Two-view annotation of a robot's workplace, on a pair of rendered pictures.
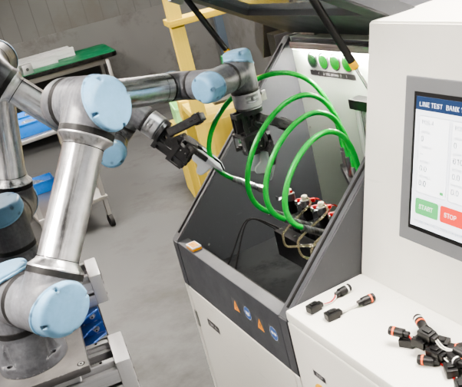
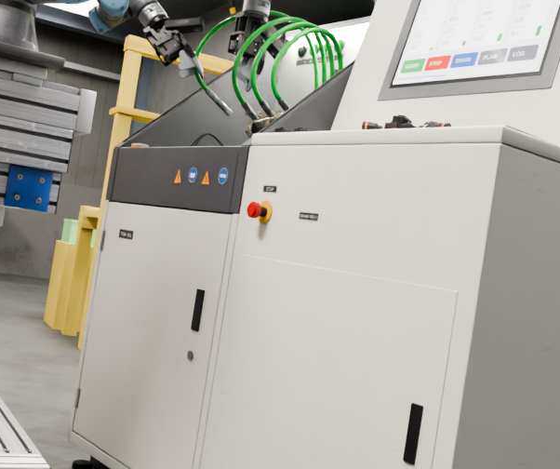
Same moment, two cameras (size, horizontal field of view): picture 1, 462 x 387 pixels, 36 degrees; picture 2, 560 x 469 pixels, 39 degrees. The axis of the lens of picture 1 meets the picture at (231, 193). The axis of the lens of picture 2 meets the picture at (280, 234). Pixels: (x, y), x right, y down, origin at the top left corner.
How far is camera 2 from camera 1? 1.21 m
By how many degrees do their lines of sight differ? 26
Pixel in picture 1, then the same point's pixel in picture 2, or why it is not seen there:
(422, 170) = (417, 36)
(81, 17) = not seen: outside the picture
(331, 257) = (305, 116)
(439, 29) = not seen: outside the picture
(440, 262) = (415, 106)
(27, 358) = (6, 26)
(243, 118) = (249, 18)
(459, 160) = (456, 17)
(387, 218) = (368, 91)
